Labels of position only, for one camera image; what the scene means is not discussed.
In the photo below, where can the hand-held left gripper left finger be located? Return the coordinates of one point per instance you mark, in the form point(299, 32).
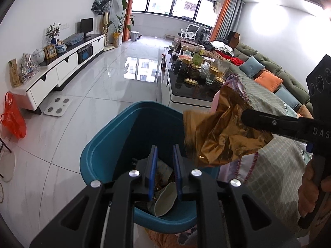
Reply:
point(153, 175)

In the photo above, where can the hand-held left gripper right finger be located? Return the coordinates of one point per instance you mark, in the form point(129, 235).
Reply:
point(177, 175)

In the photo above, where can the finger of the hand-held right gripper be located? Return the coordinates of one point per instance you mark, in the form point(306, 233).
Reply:
point(271, 124)

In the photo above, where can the gold foil wrapper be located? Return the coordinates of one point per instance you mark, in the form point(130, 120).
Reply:
point(219, 134)

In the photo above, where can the teal plastic bin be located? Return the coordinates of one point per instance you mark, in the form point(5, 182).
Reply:
point(108, 144)

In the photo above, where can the person's right forearm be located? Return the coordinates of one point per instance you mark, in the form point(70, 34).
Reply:
point(324, 230)

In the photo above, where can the person's right hand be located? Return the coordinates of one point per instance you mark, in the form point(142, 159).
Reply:
point(306, 196)

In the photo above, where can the cream printed paper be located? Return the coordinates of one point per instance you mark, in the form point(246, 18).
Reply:
point(165, 170)

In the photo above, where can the crushed white paper bowl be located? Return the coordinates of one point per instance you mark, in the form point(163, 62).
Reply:
point(166, 200)

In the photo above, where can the small blue cushion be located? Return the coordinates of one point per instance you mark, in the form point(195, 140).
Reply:
point(287, 98)

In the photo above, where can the green sofa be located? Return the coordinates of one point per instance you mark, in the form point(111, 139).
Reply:
point(291, 82)

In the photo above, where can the green checked blanket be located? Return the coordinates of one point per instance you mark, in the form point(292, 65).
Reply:
point(274, 165)

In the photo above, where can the orange cushion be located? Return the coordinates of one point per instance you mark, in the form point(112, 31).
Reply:
point(269, 80)

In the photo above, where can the large blue cushion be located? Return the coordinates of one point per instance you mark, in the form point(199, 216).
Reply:
point(252, 67)

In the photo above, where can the red cloth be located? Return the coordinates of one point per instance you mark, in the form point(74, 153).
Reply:
point(232, 58)

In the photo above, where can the black glass coffee table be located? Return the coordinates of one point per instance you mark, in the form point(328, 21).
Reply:
point(186, 94)

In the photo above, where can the gold bar box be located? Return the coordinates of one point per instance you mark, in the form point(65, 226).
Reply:
point(190, 80)

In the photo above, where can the brown wooden box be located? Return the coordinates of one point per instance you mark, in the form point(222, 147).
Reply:
point(234, 39)

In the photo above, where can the cluster of glass jars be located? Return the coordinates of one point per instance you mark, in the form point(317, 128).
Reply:
point(196, 62)

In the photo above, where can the black clothing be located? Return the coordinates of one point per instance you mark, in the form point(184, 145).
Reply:
point(206, 45)

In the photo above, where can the washing machine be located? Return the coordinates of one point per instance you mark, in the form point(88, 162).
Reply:
point(205, 35)

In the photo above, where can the grey curtain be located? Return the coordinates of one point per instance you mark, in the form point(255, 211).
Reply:
point(235, 18)

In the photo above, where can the white bathroom scale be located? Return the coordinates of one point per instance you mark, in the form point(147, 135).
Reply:
point(57, 106)

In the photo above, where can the white office chair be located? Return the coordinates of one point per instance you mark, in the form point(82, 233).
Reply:
point(190, 31)

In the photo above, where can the hanging laundry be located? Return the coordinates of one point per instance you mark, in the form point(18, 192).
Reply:
point(218, 5)

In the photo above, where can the white tv cabinet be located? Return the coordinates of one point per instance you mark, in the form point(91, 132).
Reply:
point(64, 67)

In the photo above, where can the small grey waste bin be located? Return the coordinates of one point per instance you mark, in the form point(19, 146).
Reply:
point(134, 36)

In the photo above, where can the tall potted plant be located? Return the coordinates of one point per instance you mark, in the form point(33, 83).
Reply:
point(117, 37)

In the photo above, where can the red plastic bag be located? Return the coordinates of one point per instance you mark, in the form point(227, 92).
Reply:
point(15, 121)

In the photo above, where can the blue white ceramic pot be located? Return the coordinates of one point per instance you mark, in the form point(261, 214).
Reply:
point(61, 47)

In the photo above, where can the folded blue cloth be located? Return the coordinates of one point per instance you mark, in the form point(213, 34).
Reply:
point(74, 39)

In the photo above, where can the wide window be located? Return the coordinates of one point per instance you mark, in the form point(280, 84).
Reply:
point(165, 0)

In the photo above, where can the black monitor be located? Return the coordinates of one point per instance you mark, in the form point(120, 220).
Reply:
point(86, 25)

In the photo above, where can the clear plastic bag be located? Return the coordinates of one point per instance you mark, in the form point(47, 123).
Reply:
point(28, 68)

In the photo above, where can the white ceramic jar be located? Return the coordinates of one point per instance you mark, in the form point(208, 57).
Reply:
point(38, 56)

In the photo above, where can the long orange curtain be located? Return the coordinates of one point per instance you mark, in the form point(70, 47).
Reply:
point(129, 10)

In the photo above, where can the white standing air conditioner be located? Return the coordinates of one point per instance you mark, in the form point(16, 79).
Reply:
point(116, 10)

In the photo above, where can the brown paper bag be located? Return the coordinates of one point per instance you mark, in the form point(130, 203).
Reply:
point(15, 73)

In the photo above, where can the blue vase with branches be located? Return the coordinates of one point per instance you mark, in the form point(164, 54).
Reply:
point(53, 33)

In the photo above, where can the covered standing fan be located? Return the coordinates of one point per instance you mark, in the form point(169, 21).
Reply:
point(101, 5)

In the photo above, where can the gold picture frame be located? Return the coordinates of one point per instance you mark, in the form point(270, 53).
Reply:
point(50, 52)

